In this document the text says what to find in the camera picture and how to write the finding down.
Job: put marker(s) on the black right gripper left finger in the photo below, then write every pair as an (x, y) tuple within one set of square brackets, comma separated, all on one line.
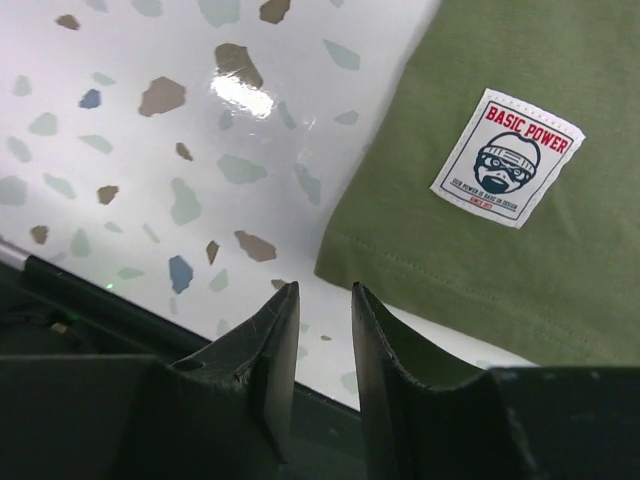
[(222, 412)]

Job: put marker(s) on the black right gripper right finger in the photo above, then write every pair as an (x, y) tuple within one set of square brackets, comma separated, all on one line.
[(426, 414)]

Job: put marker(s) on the aluminium front frame rail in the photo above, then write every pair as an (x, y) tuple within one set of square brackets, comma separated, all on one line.
[(13, 256)]

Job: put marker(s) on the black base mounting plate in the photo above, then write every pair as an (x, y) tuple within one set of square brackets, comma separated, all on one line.
[(325, 441)]

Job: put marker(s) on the olive green tank top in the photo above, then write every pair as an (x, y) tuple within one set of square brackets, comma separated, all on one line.
[(500, 194)]

